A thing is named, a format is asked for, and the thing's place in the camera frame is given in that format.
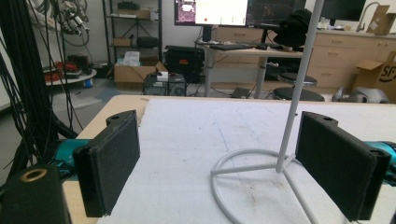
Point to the round white side table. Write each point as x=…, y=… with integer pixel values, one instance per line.
x=74, y=79

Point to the wooden desk with white legs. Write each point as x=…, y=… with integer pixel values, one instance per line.
x=246, y=52

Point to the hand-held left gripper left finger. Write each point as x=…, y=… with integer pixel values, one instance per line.
x=107, y=168

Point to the small white box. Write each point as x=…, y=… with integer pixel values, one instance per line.
x=162, y=76

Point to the wooden drawer cabinet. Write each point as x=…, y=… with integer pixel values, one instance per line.
x=336, y=59

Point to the black equipment case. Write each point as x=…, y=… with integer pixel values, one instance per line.
x=183, y=62

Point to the black computer tower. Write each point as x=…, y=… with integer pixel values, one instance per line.
x=163, y=87

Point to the red tool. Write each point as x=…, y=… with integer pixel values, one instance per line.
x=63, y=67

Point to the small cardboard box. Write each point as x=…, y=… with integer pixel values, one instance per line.
x=381, y=20

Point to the computer monitor with dark screen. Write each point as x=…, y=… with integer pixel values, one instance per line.
x=267, y=12

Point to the low open cardboard box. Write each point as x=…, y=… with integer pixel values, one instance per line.
x=130, y=74

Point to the black keyboard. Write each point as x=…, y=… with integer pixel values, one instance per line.
x=232, y=47

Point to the grey plastic object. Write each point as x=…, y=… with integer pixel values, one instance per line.
x=364, y=95

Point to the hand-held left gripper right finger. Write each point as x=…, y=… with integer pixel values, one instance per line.
x=334, y=165

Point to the black round stool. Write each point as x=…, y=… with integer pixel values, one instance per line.
x=285, y=94

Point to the large open cardboard box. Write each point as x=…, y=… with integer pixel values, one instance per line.
x=378, y=76

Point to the white metal stand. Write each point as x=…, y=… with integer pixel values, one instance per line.
x=299, y=84

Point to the black metal shelf rack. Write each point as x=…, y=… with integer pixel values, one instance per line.
x=137, y=31

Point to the metal faucet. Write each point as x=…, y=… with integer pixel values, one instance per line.
x=362, y=20

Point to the white table mat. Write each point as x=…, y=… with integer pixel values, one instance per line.
x=193, y=146

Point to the computer monitor with white window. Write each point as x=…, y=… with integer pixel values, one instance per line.
x=221, y=11

